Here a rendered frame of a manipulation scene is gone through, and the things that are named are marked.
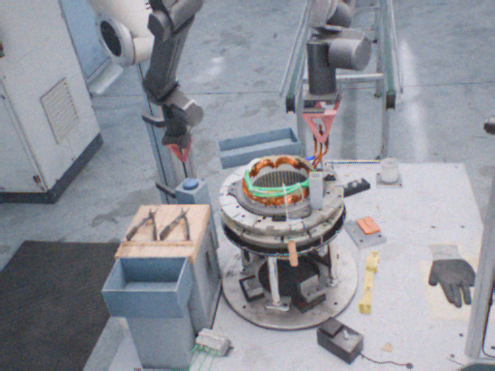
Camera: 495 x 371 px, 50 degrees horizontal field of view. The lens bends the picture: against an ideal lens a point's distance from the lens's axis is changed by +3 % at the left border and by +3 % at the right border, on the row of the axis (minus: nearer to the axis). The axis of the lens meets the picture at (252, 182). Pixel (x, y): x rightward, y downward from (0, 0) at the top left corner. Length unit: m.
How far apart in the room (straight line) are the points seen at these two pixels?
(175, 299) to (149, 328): 0.14
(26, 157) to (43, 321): 1.10
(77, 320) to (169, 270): 1.50
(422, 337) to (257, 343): 0.40
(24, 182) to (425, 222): 2.58
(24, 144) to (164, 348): 2.29
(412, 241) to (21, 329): 1.89
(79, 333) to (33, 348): 0.20
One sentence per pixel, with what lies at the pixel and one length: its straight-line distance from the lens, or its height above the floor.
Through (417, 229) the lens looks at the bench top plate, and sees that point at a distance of 1.70.
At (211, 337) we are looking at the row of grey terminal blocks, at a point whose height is 0.82.
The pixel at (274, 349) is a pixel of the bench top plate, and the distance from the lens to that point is 1.37.
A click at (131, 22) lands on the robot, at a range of 1.44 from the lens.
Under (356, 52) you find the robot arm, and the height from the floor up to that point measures 1.50.
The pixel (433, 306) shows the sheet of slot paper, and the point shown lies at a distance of 1.48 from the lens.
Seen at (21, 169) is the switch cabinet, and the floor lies 0.27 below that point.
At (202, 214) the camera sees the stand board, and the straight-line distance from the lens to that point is 1.33.
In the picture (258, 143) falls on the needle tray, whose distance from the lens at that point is 1.67.
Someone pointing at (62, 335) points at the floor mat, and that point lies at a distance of 2.69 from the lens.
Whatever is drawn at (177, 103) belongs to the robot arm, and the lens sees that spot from 1.33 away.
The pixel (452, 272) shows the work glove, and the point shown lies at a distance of 1.55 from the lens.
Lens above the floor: 1.85
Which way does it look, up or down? 34 degrees down
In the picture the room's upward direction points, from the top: 8 degrees counter-clockwise
